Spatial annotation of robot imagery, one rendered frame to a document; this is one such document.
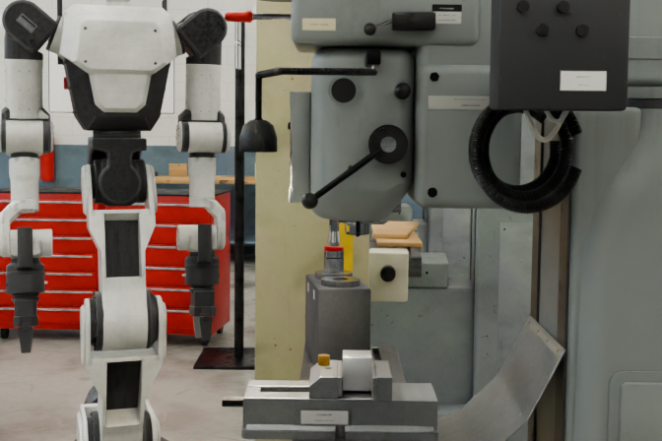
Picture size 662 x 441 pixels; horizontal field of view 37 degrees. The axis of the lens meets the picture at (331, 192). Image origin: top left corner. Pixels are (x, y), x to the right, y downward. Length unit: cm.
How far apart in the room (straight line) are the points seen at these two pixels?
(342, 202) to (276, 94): 183
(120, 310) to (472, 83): 105
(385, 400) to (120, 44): 111
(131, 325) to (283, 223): 134
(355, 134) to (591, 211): 44
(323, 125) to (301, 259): 188
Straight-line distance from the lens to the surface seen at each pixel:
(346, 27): 175
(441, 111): 175
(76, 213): 669
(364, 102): 176
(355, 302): 219
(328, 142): 177
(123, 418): 254
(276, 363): 370
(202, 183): 251
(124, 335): 238
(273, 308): 365
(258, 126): 183
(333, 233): 231
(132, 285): 239
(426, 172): 175
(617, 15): 156
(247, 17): 197
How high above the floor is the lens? 150
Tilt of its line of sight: 4 degrees down
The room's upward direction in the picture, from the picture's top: 1 degrees clockwise
